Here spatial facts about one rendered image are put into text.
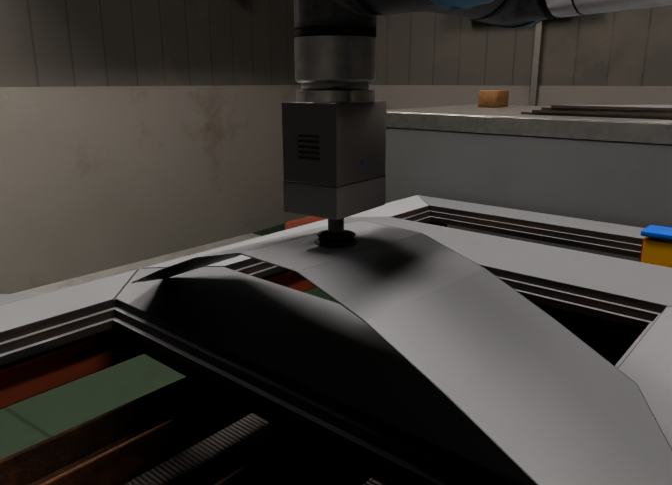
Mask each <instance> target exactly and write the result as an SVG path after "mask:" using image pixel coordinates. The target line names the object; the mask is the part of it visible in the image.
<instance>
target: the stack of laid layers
mask: <svg viewBox="0 0 672 485"><path fill-rule="evenodd" d="M393 217H394V218H399V219H405V220H410V221H416V222H422V223H427V222H430V221H431V222H437V223H442V224H448V225H454V226H459V227H465V228H471V229H476V230H482V231H488V232H493V233H499V234H505V235H510V236H516V237H521V238H527V239H533V240H538V241H544V242H550V243H555V244H561V245H567V246H572V247H578V248H584V249H589V250H595V251H601V252H606V253H612V254H618V255H623V256H629V257H634V258H640V253H641V246H642V240H643V239H638V238H631V237H625V236H619V235H612V234H606V233H600V232H593V231H587V230H581V229H574V228H568V227H562V226H555V225H549V224H542V223H536V222H530V221H523V220H517V219H511V218H504V217H498V216H492V215H485V214H479V213H473V212H466V211H460V210H453V209H447V208H441V207H434V206H427V207H423V208H420V209H416V210H413V211H410V212H406V213H403V214H400V215H396V216H393ZM482 267H484V268H486V269H487V270H489V271H490V272H491V273H493V274H494V275H495V276H497V277H498V278H500V279H501V280H502V281H504V282H505V283H506V284H508V285H509V286H510V287H512V288H513V289H515V290H516V291H517V292H519V293H520V294H521V295H523V296H524V297H526V298H527V299H528V300H530V301H531V302H535V303H539V304H543V305H547V306H551V307H555V308H559V309H563V310H567V311H571V312H575V313H580V314H584V315H588V316H592V317H596V318H600V319H604V320H608V321H612V322H616V323H620V324H624V325H628V326H632V327H636V328H640V329H644V331H643V332H642V333H641V334H640V335H639V337H638V338H637V339H636V340H635V342H634V343H633V344H632V345H631V346H630V348H629V349H628V350H627V351H626V353H625V354H624V355H623V356H622V358H621V359H620V360H619V361H618V362H617V364H616V365H615V367H617V368H618V367H619V365H620V364H621V363H622V362H623V360H624V359H625V358H626V357H627V355H628V354H629V353H630V352H631V350H632V349H633V348H634V347H635V345H636V344H637V343H638V342H639V340H640V339H641V338H642V337H643V335H644V334H645V333H646V332H647V330H648V329H649V328H650V327H651V325H652V324H653V323H654V322H655V320H656V319H657V318H658V317H659V315H660V314H661V313H662V312H663V310H664V309H665V308H666V307H667V306H663V305H658V304H654V303H649V302H645V301H640V300H635V299H631V298H626V297H622V296H617V295H613V294H608V293H603V292H599V291H594V290H590V289H585V288H581V287H576V286H572V285H567V284H562V283H558V282H553V281H549V280H544V279H540V278H535V277H530V276H526V275H521V274H517V273H512V272H508V271H503V270H498V269H494V268H489V267H485V266H482ZM161 269H164V268H141V269H139V270H137V271H136V273H135V274H134V275H133V276H132V278H131V279H130V280H129V281H128V283H127V284H126V285H125V286H124V287H123V289H122V290H121V291H120V292H119V294H118V295H117V296H116V297H115V299H114V300H110V301H107V302H104V303H100V304H97V305H94V306H90V307H87V308H83V309H80V310H77V311H73V312H70V313H67V314H63V315H60V316H57V317H53V318H50V319H46V320H43V321H40V322H36V323H33V324H30V325H26V326H23V327H20V328H16V329H13V330H9V331H6V332H3V333H0V366H2V365H5V364H8V363H11V362H14V361H17V360H20V359H23V358H26V357H29V356H32V355H35V354H38V353H41V352H44V351H47V350H50V349H53V348H56V347H59V346H62V345H65V344H68V343H71V342H74V341H76V340H79V339H82V338H85V337H88V336H91V335H94V334H97V333H100V332H103V331H106V330H109V329H112V328H115V329H117V330H119V331H121V332H123V333H125V334H126V335H128V336H130V337H132V338H134V339H136V340H138V341H140V342H142V343H144V344H146V345H148V346H150V347H151V348H153V349H155V350H157V351H159V352H161V353H163V354H165V355H167V356H169V357H171V358H173V359H174V360H176V361H178V362H180V363H182V364H184V365H186V366H188V367H190V368H192V369H194V370H196V371H198V372H199V373H201V374H203V375H205V376H207V377H209V378H211V379H213V380H215V381H217V382H219V383H221V384H222V385H224V386H226V387H228V388H230V389H232V390H234V391H236V392H238V393H240V394H242V395H244V396H245V397H247V398H249V399H251V400H253V401H255V402H257V403H259V404H261V405H263V406H265V407H267V408H269V409H270V410H272V411H274V412H276V413H278V414H280V415H282V416H284V417H286V418H288V419H290V420H292V421H293V422H295V423H297V424H299V425H301V426H303V427H305V428H307V429H309V430H311V431H313V432H315V433H317V434H318V435H320V436H322V437H324V438H326V439H328V440H330V441H332V442H334V443H336V444H338V445H340V446H341V447H343V448H345V449H347V450H349V451H351V452H353V453H355V454H357V455H359V456H361V457H363V458H364V459H366V460H368V461H370V462H372V463H374V464H376V465H378V466H380V467H382V468H384V469H386V470H388V471H389V472H391V473H393V474H395V475H397V476H399V477H401V478H403V479H405V480H407V481H409V482H411V483H412V484H414V485H536V484H535V483H534V482H533V481H532V480H531V479H530V478H529V477H528V476H527V475H526V474H525V473H524V472H523V471H522V470H521V469H519V468H518V467H517V466H516V465H515V464H514V463H513V462H512V461H511V460H510V459H509V458H508V457H507V456H506V455H505V454H504V453H503V452H502V451H501V450H500V449H499V448H498V447H497V446H496V445H495V444H494V443H493V442H492V441H491V440H490V439H489V438H488V437H487V436H486V435H485V434H484V433H483V432H482V431H481V430H480V429H479V428H478V427H477V426H476V425H474V424H473V423H472V422H471V421H470V420H469V419H468V418H467V417H466V416H465V415H464V414H463V413H462V412H461V411H460V410H459V409H458V408H457V407H456V406H455V405H454V404H453V403H452V402H451V401H450V400H449V399H448V398H447V397H446V396H445V395H444V394H443V393H442V392H441V391H439V390H438V389H437V388H436V387H435V386H434V385H433V384H432V383H431V382H430V381H429V380H427V379H426V378H425V377H424V376H423V375H422V374H421V373H420V372H419V371H418V370H417V369H415V368H414V367H413V366H412V365H411V364H410V363H409V362H408V361H407V360H406V359H405V358H403V357H402V356H401V355H400V354H399V353H398V352H397V351H396V350H395V349H394V348H393V347H391V346H390V345H389V344H388V343H387V342H386V341H385V340H384V339H383V338H382V337H381V336H379V335H378V334H377V333H376V332H375V331H374V330H373V329H372V328H371V327H370V326H368V325H367V324H366V323H365V322H364V321H363V320H361V319H360V318H359V317H357V316H356V315H354V314H353V313H352V312H350V311H349V310H347V309H346V308H345V307H343V306H342V305H341V304H339V303H336V302H333V301H330V300H327V299H324V298H320V297H317V296H314V295H311V294H308V293H305V292H301V291H298V290H295V289H292V288H289V287H286V286H283V285H279V284H276V283H273V282H270V281H267V280H264V279H261V278H264V277H267V276H270V275H273V274H276V273H279V272H282V271H285V270H288V269H284V268H281V267H278V266H275V265H272V264H269V263H266V262H263V261H260V260H257V259H254V258H252V259H248V260H245V261H242V262H238V263H235V264H231V265H228V266H217V267H201V268H198V269H195V270H192V271H188V272H185V273H182V274H179V275H175V276H172V277H169V278H165V279H159V280H152V281H144V282H136V283H131V282H133V281H136V280H138V279H140V278H143V277H145V276H147V275H149V274H152V273H154V272H156V271H158V270H161Z"/></svg>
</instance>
